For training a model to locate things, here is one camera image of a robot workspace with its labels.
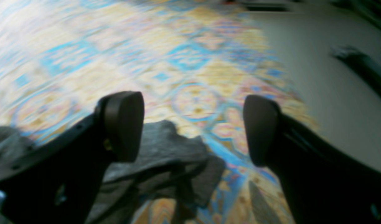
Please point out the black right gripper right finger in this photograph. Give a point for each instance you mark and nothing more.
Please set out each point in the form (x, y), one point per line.
(320, 183)

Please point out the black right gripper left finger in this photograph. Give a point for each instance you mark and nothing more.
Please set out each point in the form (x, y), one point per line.
(59, 182)

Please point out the grey t-shirt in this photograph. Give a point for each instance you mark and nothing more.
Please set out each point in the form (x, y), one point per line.
(168, 165)

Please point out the patterned tablecloth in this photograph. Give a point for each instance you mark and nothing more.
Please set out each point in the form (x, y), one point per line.
(193, 60)

